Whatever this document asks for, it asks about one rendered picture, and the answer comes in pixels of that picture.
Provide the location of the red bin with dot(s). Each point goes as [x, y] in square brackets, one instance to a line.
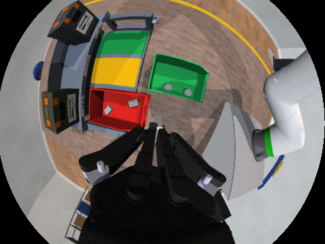
[122, 118]

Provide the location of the green bin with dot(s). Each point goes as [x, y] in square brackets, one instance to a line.
[181, 74]

